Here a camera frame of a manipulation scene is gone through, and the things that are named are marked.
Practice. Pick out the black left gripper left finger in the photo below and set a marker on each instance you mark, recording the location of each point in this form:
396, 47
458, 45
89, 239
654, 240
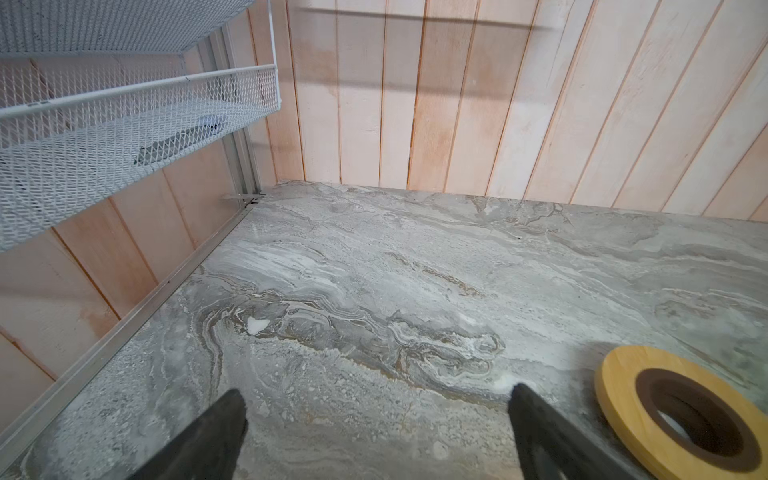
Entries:
208, 448

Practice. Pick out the wooden ring dripper stand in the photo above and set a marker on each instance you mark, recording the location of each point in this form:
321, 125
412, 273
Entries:
679, 420

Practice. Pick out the dark item in shelf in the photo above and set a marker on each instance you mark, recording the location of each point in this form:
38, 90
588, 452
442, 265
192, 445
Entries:
206, 127

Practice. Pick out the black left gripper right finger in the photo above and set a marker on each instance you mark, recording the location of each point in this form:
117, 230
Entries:
550, 447

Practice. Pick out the white wire mesh shelf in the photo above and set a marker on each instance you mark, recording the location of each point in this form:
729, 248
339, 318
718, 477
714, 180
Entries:
86, 84

